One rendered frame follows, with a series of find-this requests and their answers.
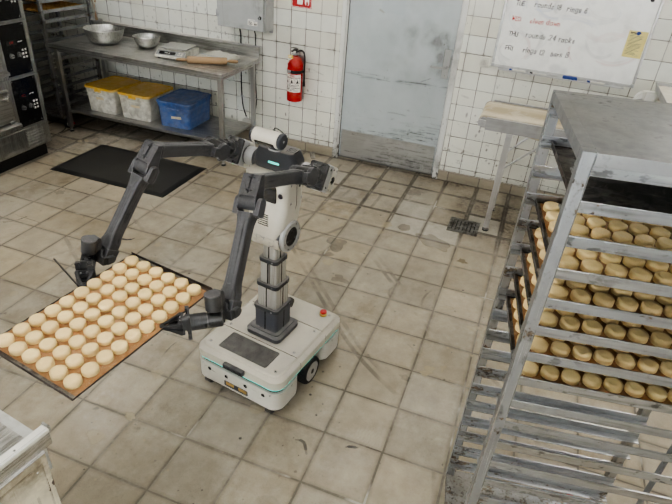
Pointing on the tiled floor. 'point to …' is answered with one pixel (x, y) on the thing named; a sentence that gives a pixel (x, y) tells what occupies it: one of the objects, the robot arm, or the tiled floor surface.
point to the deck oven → (19, 92)
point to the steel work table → (122, 53)
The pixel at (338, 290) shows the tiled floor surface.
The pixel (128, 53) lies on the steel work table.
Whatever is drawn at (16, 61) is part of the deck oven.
